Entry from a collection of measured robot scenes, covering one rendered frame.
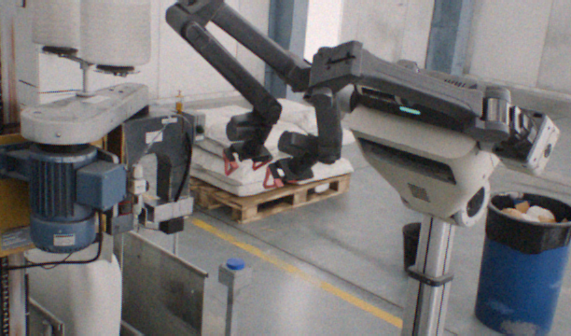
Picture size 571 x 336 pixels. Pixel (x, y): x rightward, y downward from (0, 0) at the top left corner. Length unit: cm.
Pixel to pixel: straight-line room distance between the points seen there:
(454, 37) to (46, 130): 901
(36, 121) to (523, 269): 271
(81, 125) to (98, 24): 24
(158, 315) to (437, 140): 141
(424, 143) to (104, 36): 81
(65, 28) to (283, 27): 610
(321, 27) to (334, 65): 721
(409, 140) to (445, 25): 869
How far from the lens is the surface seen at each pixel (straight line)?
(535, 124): 171
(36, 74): 583
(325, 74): 144
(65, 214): 179
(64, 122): 170
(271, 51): 186
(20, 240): 198
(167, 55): 719
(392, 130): 190
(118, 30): 175
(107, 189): 173
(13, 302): 212
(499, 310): 396
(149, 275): 280
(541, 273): 386
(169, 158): 216
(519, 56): 1027
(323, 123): 166
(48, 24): 199
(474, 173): 184
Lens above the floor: 185
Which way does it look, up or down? 18 degrees down
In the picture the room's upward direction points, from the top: 5 degrees clockwise
